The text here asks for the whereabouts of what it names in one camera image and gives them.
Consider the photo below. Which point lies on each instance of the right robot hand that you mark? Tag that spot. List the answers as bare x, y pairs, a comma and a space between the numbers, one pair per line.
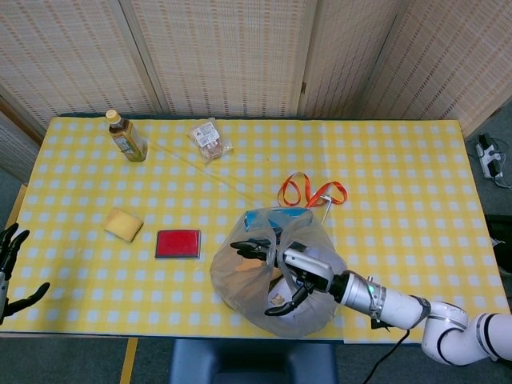
294, 266

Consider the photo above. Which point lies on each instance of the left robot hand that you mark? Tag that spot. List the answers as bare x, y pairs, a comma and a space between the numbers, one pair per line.
12, 272

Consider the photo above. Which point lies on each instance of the translucent plastic bag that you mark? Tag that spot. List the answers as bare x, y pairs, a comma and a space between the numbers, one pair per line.
276, 280

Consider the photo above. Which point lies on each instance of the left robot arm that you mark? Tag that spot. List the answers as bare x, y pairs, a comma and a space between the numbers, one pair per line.
2, 288

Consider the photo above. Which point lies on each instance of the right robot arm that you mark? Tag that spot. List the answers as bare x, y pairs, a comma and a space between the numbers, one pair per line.
420, 316

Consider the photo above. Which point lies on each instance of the white round package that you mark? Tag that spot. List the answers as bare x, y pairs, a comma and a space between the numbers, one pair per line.
280, 298

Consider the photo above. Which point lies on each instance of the orange bread roll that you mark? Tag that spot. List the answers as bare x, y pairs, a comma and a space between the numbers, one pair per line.
246, 266

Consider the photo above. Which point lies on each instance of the blue snack box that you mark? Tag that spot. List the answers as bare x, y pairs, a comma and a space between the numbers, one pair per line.
264, 218

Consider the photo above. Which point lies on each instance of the yellow checkered tablecloth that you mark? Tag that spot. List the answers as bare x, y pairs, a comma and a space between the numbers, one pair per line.
256, 192

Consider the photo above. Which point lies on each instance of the dark blue chair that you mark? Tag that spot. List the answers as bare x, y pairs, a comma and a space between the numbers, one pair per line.
253, 362

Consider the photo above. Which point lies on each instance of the red flat box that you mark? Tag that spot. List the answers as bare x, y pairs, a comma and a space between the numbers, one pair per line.
178, 244

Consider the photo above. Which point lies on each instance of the yellow sponge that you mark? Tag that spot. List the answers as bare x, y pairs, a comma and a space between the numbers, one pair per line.
122, 225

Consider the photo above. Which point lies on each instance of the clear snack packet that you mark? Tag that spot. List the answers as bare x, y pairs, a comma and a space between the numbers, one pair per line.
209, 140

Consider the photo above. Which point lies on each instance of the tea bottle yellow cap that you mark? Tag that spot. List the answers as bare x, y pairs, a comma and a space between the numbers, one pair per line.
127, 138

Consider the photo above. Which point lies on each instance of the woven folding screen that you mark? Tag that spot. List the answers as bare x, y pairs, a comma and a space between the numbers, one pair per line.
256, 56

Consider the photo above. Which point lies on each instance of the white power strip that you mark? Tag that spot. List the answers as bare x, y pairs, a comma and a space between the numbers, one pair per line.
487, 158

